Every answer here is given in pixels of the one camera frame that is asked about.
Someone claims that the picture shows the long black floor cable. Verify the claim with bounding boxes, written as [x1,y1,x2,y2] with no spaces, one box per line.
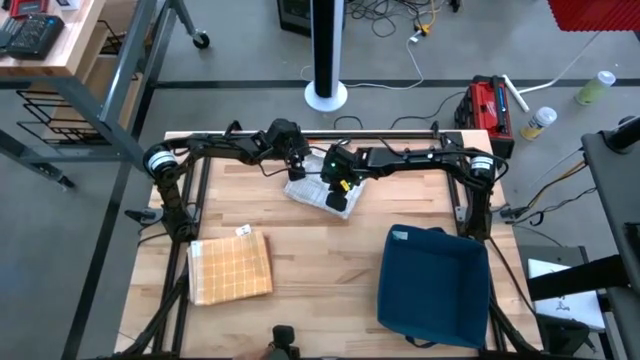
[389,89,469,132]

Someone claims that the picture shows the thin white floor cable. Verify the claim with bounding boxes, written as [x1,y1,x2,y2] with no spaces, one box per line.
[517,32,601,96]

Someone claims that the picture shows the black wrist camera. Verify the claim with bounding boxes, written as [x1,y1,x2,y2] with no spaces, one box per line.
[287,158,307,182]
[324,190,350,213]

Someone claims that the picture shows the black orange cable bundle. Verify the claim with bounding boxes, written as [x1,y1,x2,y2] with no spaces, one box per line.
[499,159,599,229]

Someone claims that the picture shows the wooden workbench grey frame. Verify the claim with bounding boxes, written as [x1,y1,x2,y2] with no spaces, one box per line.
[0,0,211,191]

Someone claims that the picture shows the black handheld object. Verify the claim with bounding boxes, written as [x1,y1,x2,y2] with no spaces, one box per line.
[269,324,301,360]

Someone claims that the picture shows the navy fabric storage bin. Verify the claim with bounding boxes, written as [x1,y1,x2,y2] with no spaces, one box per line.
[375,223,492,350]

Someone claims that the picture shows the white plastic tube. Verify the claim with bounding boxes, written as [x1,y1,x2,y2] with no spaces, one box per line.
[501,73,530,114]

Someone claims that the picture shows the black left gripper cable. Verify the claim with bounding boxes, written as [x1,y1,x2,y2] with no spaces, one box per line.
[257,159,291,179]

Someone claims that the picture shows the red flat device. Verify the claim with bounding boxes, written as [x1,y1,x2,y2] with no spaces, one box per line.
[7,0,51,19]

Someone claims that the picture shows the yellow checked towel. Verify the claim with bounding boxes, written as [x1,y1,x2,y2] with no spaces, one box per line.
[187,229,275,307]

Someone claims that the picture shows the green wipes canister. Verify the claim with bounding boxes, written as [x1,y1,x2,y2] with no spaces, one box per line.
[574,70,617,107]

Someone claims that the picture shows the black aluminium table frame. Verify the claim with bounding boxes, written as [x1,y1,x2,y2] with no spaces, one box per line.
[94,128,551,360]

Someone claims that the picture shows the red foam panel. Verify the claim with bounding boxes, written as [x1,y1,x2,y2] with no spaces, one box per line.
[546,0,640,34]

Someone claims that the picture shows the white paper sheet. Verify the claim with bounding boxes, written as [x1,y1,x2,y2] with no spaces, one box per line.
[527,257,607,331]

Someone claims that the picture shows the grey equipment cart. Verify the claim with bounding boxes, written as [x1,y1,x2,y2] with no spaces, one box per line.
[527,114,640,360]

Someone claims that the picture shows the short black floor cable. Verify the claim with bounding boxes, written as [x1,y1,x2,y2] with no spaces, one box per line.
[333,115,365,132]

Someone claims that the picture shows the black floor cable tangle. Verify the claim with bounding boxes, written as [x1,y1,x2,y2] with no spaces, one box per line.
[344,0,461,39]

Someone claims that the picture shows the red black tool case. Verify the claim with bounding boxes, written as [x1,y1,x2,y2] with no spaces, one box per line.
[453,74,516,160]

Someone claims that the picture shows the black wire rack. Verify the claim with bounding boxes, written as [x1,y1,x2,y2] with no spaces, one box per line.
[17,19,141,146]

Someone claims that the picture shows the white power cable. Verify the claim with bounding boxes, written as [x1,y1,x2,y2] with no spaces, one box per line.
[299,29,426,92]

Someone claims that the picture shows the black floor box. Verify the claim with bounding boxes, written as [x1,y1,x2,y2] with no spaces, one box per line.
[277,0,314,39]

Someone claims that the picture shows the yellow white wipes canister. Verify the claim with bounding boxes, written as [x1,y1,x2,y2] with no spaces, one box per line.
[519,106,558,141]

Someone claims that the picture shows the black keypad device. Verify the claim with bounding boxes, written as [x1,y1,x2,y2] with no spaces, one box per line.
[4,13,66,61]

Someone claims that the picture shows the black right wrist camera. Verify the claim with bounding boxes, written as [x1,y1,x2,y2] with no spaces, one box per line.
[324,190,350,213]

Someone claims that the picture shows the white waffle towel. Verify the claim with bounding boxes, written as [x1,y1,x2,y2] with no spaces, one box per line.
[283,152,367,221]

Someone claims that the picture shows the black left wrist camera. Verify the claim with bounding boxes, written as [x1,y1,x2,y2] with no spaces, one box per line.
[287,158,307,182]

